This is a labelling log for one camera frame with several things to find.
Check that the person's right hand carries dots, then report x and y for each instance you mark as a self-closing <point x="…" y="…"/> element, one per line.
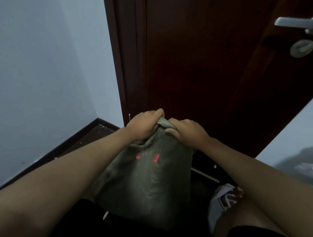
<point x="188" y="133"/>

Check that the person's left hand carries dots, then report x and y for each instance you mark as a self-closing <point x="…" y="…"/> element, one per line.
<point x="144" y="125"/>

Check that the green woven sack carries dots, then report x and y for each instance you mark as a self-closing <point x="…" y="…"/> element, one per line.
<point x="144" y="188"/>

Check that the white bag with red print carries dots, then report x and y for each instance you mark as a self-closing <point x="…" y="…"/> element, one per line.
<point x="223" y="200"/>

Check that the white plastic bag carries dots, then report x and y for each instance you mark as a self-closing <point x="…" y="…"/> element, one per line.
<point x="304" y="168"/>

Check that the person's right forearm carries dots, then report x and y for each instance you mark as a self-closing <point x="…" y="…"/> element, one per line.
<point x="269" y="180"/>

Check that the person's left forearm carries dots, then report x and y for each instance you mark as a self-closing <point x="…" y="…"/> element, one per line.
<point x="56" y="183"/>

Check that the person's right leg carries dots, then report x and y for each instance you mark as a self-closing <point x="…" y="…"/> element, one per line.
<point x="244" y="214"/>

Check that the dark brown wooden door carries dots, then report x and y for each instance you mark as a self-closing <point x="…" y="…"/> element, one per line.
<point x="124" y="56"/>

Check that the dark baseboard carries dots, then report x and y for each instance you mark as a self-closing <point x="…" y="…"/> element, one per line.
<point x="53" y="151"/>

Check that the white floor strip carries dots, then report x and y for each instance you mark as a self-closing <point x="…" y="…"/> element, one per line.
<point x="105" y="215"/>

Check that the black shorts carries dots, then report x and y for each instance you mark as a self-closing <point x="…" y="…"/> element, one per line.
<point x="78" y="219"/>

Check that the silver thumb-turn lock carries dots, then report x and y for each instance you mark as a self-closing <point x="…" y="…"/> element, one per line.
<point x="302" y="48"/>

